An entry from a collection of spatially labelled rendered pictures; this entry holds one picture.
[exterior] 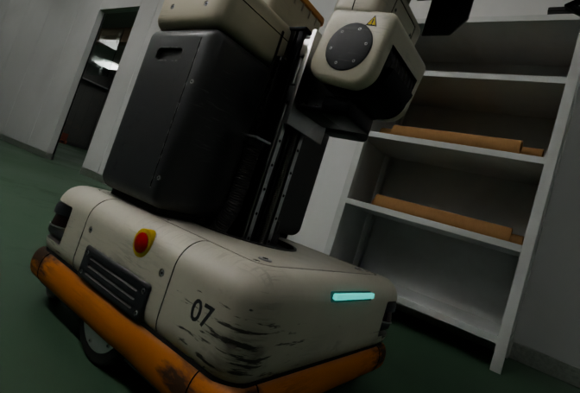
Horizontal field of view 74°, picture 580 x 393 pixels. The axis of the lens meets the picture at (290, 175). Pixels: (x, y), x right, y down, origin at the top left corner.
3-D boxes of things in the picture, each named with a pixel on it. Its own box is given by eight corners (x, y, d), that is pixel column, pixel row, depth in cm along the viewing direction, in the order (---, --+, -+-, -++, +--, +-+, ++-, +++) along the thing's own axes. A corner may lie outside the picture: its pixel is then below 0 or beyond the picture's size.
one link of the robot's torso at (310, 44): (266, 120, 90) (298, 22, 92) (324, 154, 113) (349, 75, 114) (369, 136, 74) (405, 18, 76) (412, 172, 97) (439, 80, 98)
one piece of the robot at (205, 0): (72, 232, 89) (188, -92, 95) (230, 250, 133) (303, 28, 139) (154, 286, 69) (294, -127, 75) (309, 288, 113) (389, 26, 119)
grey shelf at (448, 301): (347, 288, 239) (416, 57, 251) (508, 358, 187) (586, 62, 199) (312, 288, 203) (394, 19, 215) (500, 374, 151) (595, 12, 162)
